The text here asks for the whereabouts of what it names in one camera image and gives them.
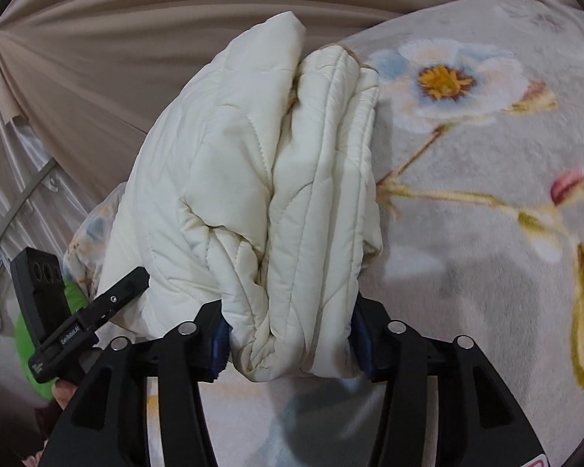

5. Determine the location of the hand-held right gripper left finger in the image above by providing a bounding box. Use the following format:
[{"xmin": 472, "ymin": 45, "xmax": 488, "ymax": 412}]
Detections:
[{"xmin": 39, "ymin": 302, "xmax": 233, "ymax": 467}]

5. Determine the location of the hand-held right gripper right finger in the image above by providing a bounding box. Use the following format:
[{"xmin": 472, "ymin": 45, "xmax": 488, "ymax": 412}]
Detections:
[{"xmin": 349, "ymin": 294, "xmax": 548, "ymax": 467}]

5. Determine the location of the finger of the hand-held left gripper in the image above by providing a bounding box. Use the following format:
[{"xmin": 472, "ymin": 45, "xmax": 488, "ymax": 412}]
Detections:
[{"xmin": 84, "ymin": 267, "xmax": 151, "ymax": 337}]

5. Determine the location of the white quilted jacket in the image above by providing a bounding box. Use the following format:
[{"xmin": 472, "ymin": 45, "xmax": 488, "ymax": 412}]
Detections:
[{"xmin": 97, "ymin": 11, "xmax": 386, "ymax": 384}]

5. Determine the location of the person's left hand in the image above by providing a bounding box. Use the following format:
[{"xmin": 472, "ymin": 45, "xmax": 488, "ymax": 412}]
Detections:
[{"xmin": 53, "ymin": 382, "xmax": 79, "ymax": 413}]

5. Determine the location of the green plastic object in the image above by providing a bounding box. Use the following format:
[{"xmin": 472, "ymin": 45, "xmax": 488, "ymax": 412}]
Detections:
[{"xmin": 16, "ymin": 278, "xmax": 94, "ymax": 407}]

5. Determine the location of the thin dark rod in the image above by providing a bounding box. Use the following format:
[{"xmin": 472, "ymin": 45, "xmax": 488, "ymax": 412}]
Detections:
[{"xmin": 0, "ymin": 163, "xmax": 56, "ymax": 251}]

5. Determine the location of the grey satin curtain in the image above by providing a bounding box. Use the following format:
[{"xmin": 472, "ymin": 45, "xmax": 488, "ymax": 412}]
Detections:
[{"xmin": 0, "ymin": 56, "xmax": 110, "ymax": 334}]

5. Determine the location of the grey floral blanket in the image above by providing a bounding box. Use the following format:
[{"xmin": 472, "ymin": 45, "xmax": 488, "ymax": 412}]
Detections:
[{"xmin": 61, "ymin": 0, "xmax": 584, "ymax": 467}]

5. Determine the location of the beige curtain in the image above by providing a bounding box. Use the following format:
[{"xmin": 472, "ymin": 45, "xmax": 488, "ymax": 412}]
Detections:
[{"xmin": 0, "ymin": 0, "xmax": 568, "ymax": 205}]

